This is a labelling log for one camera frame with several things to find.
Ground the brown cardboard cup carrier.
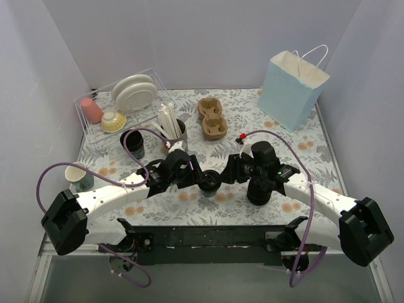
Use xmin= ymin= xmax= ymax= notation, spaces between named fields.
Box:
xmin=198 ymin=98 xmax=228 ymax=140

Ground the white ceramic plate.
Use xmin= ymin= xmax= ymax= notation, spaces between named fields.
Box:
xmin=116 ymin=82 xmax=158 ymax=112
xmin=110 ymin=74 xmax=154 ymax=100

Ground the grey cylindrical straw holder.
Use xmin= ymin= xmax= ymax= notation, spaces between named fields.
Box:
xmin=159 ymin=119 xmax=188 ymax=152

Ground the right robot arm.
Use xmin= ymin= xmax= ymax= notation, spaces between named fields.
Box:
xmin=220 ymin=141 xmax=394 ymax=266

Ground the stack of black cups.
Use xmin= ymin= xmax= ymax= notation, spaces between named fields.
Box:
xmin=126 ymin=131 xmax=145 ymax=160

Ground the yellow polka dot bowl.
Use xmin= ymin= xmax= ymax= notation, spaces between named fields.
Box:
xmin=101 ymin=110 xmax=127 ymax=133

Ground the stack of black lids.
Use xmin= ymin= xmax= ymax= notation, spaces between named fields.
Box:
xmin=247 ymin=177 xmax=272 ymax=206

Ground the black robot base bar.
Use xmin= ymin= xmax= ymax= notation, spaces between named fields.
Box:
xmin=108 ymin=217 xmax=303 ymax=266

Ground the floral patterned table mat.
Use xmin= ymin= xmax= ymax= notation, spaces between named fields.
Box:
xmin=77 ymin=88 xmax=347 ymax=227

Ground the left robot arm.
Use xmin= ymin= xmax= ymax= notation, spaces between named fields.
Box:
xmin=41 ymin=149 xmax=207 ymax=256

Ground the white ceramic plate front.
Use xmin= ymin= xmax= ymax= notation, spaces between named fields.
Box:
xmin=116 ymin=82 xmax=158 ymax=112

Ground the white wire dish rack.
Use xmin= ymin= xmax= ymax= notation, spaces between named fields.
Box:
xmin=74 ymin=68 xmax=175 ymax=148

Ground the light blue paper bag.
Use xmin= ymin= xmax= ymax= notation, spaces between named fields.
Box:
xmin=258 ymin=44 xmax=330 ymax=131

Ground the grey-green ceramic mug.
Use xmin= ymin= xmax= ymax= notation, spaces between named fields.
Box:
xmin=64 ymin=165 xmax=94 ymax=193

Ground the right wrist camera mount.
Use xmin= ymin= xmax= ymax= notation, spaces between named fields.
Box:
xmin=235 ymin=133 xmax=252 ymax=157

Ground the pink plastic cup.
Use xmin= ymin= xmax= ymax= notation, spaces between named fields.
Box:
xmin=80 ymin=98 xmax=104 ymax=124

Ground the wrapped white straws bundle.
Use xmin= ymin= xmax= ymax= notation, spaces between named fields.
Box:
xmin=152 ymin=102 xmax=182 ymax=140

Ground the white ceramic plate back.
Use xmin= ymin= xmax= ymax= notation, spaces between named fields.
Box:
xmin=110 ymin=74 xmax=154 ymax=100

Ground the black plastic cup lid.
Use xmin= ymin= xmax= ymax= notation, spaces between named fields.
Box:
xmin=204 ymin=170 xmax=220 ymax=186

